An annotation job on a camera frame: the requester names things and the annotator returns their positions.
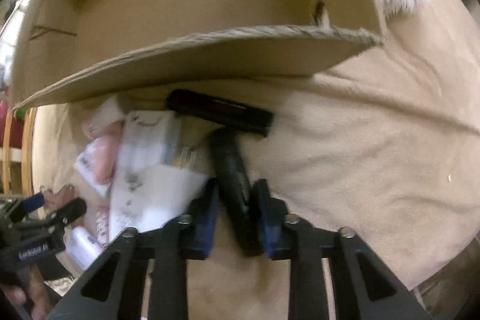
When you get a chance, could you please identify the black cylindrical bottle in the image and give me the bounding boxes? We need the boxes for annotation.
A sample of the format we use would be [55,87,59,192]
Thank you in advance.
[208,127,263,257]

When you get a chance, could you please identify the cardboard box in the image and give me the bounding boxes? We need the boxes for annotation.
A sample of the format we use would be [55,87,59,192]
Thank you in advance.
[7,0,386,108]

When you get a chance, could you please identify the white small box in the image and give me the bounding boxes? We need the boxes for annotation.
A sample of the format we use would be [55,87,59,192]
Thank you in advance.
[81,95,127,140]

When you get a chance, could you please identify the white medicine bottle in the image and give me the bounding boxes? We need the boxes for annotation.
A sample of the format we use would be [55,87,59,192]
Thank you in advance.
[65,227,103,270]

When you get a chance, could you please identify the wooden chair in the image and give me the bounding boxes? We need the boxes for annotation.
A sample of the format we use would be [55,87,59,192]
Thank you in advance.
[1,101,37,196]

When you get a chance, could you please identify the black flat remote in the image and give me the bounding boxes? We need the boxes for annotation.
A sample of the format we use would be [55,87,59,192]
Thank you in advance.
[165,88,274,137]

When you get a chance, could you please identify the pink bottle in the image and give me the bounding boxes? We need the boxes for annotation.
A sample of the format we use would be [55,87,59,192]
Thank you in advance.
[93,121,124,184]

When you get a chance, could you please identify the white remote control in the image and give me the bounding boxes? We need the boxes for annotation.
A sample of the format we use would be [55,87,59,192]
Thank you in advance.
[109,110,208,241]

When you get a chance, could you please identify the person's left hand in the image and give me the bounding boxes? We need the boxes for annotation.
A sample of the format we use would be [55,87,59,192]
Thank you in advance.
[1,266,52,320]

